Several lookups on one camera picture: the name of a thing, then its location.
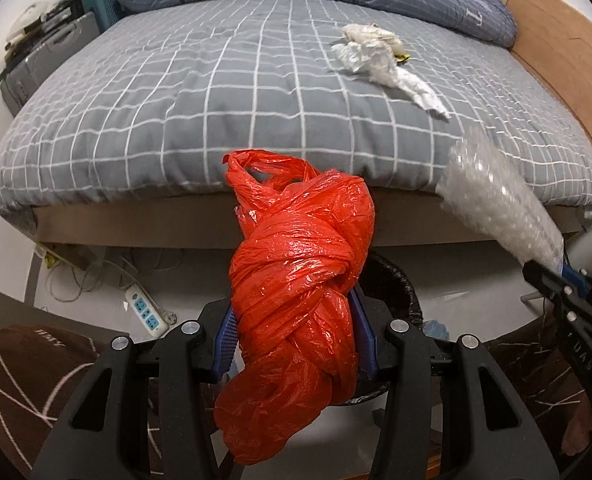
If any bubble wrap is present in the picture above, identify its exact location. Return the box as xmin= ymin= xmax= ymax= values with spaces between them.
xmin=436 ymin=127 xmax=566 ymax=276

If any white cable tangle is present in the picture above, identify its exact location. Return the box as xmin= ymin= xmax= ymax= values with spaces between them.
xmin=38 ymin=250 xmax=142 ymax=306

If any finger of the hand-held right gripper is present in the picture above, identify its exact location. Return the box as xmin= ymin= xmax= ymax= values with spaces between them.
xmin=522 ymin=260 xmax=578 ymax=322
xmin=558 ymin=259 xmax=592 ymax=312

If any black trash bin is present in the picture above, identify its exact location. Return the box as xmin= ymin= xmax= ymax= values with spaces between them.
xmin=346 ymin=252 xmax=424 ymax=406

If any person's right hand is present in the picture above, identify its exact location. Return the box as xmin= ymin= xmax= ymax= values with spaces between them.
xmin=563 ymin=400 xmax=592 ymax=458

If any red plastic bag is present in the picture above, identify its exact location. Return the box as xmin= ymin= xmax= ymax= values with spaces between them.
xmin=213 ymin=149 xmax=376 ymax=466

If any blue slipper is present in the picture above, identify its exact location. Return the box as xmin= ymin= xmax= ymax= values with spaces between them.
xmin=422 ymin=319 xmax=451 ymax=343

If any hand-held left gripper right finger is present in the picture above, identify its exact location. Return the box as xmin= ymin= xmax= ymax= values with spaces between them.
xmin=348 ymin=285 xmax=562 ymax=480

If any wooden headboard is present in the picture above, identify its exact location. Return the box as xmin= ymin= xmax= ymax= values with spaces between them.
xmin=506 ymin=0 xmax=592 ymax=181

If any white cloth pouch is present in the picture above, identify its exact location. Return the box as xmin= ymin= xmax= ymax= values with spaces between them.
xmin=342 ymin=22 xmax=409 ymax=61

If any white power strip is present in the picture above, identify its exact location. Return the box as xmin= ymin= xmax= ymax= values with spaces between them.
xmin=125 ymin=284 xmax=171 ymax=339

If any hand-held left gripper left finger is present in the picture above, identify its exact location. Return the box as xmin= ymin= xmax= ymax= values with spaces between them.
xmin=31 ymin=300 xmax=239 ymax=480

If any silver suitcase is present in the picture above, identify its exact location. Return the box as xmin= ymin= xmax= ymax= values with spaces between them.
xmin=0 ymin=12 xmax=102 ymax=116

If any small white tissue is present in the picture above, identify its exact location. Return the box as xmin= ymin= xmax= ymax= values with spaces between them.
xmin=331 ymin=41 xmax=394 ymax=81

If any large white tissue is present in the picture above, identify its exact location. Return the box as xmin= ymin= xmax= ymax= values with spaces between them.
xmin=373 ymin=62 xmax=452 ymax=121

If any bed with grey checked sheet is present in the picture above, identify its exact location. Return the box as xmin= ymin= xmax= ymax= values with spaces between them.
xmin=0 ymin=0 xmax=592 ymax=251

